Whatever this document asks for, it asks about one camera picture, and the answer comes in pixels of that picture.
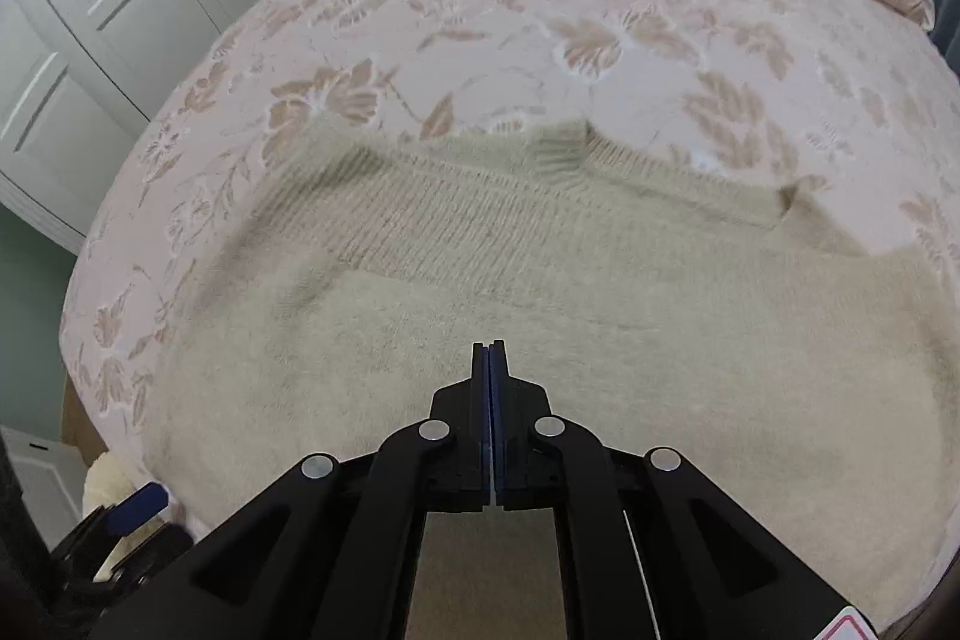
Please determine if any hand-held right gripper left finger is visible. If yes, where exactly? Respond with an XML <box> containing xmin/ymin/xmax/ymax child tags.
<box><xmin>90</xmin><ymin>342</ymin><xmax>493</xmax><ymax>640</ymax></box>

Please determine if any cream fluffy object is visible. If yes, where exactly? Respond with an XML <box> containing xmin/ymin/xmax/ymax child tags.
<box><xmin>81</xmin><ymin>451</ymin><xmax>162</xmax><ymax>570</ymax></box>

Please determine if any white box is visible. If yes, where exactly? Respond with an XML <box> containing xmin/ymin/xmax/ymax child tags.
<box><xmin>0</xmin><ymin>426</ymin><xmax>87</xmax><ymax>528</ymax></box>

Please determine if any beige sweater with black hearts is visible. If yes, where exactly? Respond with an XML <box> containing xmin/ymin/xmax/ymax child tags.
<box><xmin>142</xmin><ymin>119</ymin><xmax>960</xmax><ymax>633</ymax></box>

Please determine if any bed with floral sheet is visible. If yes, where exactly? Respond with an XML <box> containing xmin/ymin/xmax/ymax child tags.
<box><xmin>60</xmin><ymin>0</ymin><xmax>960</xmax><ymax>461</ymax></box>

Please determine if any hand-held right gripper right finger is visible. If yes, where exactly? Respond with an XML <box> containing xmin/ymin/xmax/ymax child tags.
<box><xmin>491</xmin><ymin>340</ymin><xmax>880</xmax><ymax>640</ymax></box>

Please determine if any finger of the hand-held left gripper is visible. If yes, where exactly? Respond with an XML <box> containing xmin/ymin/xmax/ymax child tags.
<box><xmin>52</xmin><ymin>482</ymin><xmax>196</xmax><ymax>618</ymax></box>

